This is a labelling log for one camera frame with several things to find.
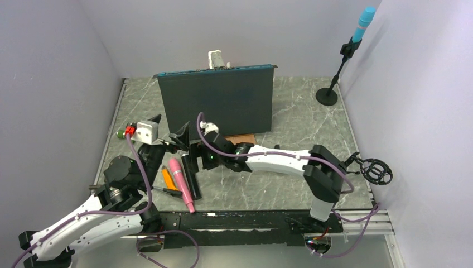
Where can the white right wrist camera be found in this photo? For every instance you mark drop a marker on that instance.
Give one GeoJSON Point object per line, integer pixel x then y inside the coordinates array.
{"type": "Point", "coordinates": [208, 127]}

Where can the white grey device behind board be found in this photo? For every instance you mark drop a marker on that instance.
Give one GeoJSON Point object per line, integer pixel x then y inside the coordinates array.
{"type": "Point", "coordinates": [215, 60]}

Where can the wooden base plate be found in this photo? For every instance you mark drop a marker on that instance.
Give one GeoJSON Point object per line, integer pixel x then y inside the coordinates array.
{"type": "Point", "coordinates": [237, 139]}

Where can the green plastic fitting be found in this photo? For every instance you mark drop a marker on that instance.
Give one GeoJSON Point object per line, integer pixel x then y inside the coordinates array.
{"type": "Point", "coordinates": [121, 134]}

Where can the black tripod shock mount stand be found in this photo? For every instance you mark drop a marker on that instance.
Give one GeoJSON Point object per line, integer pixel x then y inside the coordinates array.
{"type": "Point", "coordinates": [373, 170]}

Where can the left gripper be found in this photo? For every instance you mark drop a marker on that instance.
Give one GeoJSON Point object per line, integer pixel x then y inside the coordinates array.
{"type": "Point", "coordinates": [182, 139]}

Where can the black handheld microphone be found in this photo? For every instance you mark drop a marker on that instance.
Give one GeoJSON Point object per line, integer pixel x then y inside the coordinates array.
{"type": "Point", "coordinates": [190, 173]}

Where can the black front mounting rail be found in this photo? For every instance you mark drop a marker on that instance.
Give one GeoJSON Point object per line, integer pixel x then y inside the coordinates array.
{"type": "Point", "coordinates": [242, 227]}

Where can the blue microphone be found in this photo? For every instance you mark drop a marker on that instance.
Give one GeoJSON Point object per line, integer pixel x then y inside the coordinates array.
{"type": "Point", "coordinates": [364, 21]}

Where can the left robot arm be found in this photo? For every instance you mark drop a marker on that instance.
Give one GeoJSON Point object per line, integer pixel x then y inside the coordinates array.
{"type": "Point", "coordinates": [120, 207]}

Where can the black stand with blue mic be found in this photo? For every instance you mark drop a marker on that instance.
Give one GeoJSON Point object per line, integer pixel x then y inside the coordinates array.
{"type": "Point", "coordinates": [327, 96]}

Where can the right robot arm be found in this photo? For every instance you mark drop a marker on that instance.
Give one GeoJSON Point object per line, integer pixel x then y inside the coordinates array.
{"type": "Point", "coordinates": [323, 172]}

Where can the pink microphone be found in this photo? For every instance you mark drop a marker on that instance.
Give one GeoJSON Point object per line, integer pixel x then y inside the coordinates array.
{"type": "Point", "coordinates": [178, 174]}

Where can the dark teal panel board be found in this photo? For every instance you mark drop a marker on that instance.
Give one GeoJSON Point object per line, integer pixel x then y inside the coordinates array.
{"type": "Point", "coordinates": [239, 100]}

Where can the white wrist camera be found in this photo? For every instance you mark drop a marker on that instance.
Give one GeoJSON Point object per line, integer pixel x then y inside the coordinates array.
{"type": "Point", "coordinates": [208, 127]}
{"type": "Point", "coordinates": [143, 131]}

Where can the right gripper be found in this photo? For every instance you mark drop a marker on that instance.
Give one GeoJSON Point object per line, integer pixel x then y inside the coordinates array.
{"type": "Point", "coordinates": [197, 150]}

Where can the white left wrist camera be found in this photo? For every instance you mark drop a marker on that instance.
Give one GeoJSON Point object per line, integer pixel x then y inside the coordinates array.
{"type": "Point", "coordinates": [143, 131]}

